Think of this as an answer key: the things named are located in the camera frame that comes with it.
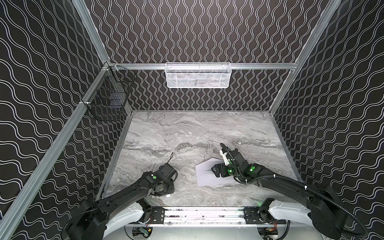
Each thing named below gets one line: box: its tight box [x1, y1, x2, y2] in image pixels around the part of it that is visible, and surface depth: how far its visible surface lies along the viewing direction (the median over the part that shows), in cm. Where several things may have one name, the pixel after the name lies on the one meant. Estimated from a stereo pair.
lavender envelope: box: [195, 157, 236, 187], surface depth 91 cm
